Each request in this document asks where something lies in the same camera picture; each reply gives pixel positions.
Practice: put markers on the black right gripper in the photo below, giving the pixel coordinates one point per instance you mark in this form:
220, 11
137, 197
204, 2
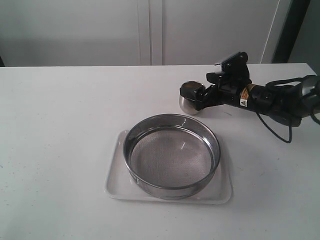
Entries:
226, 90

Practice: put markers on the stainless steel cup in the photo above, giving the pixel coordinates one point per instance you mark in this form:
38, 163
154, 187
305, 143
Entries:
190, 93

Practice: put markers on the round steel mesh sieve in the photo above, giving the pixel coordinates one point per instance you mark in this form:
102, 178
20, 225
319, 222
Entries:
171, 156

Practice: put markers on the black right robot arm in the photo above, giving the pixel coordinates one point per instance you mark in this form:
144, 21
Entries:
285, 101

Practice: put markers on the white rectangular plastic tray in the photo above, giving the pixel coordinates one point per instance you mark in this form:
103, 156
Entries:
120, 185

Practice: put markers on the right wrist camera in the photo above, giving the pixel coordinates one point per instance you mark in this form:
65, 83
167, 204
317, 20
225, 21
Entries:
234, 63

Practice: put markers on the dark vertical post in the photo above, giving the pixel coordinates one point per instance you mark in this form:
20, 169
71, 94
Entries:
290, 30

